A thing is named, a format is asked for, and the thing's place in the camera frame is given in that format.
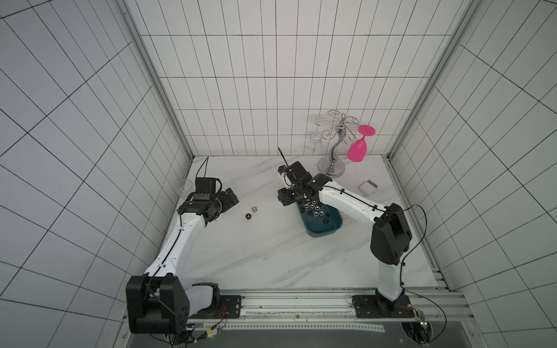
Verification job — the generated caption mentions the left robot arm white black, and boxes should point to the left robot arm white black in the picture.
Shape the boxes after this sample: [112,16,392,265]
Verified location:
[126,188,239,341]

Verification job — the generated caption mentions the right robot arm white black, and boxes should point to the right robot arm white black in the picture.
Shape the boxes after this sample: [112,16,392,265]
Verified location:
[278,172,412,317]

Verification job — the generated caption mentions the teal storage box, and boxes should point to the teal storage box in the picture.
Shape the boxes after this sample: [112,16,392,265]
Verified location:
[297,199,343,238]

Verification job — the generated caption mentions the small white cube box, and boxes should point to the small white cube box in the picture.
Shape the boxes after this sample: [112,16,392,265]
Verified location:
[358,180,378,197]

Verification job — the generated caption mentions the clear glass cup left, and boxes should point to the clear glass cup left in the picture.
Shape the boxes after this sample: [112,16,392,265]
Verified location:
[176,178,193,200]

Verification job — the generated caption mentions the silver wine glass rack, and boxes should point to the silver wine glass rack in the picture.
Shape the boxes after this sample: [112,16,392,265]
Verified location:
[316,110,360,178]

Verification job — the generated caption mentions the clear hanging wine glass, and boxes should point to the clear hanging wine glass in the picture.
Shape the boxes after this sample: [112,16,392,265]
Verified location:
[309,114,328,154]

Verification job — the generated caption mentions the pink plastic wine glass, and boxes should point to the pink plastic wine glass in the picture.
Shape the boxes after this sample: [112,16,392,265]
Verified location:
[347,125,376,162]

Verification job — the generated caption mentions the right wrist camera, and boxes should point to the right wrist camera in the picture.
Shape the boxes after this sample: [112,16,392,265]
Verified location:
[283,161,312,187]

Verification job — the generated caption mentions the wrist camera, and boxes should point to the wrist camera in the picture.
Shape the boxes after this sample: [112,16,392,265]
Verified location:
[283,161,312,187]
[195,177,223,199]

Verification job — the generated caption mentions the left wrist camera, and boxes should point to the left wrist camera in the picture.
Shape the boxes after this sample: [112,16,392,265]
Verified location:
[195,177,223,199]

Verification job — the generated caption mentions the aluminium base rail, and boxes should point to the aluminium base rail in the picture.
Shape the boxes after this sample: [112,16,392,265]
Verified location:
[117,289,473,334]

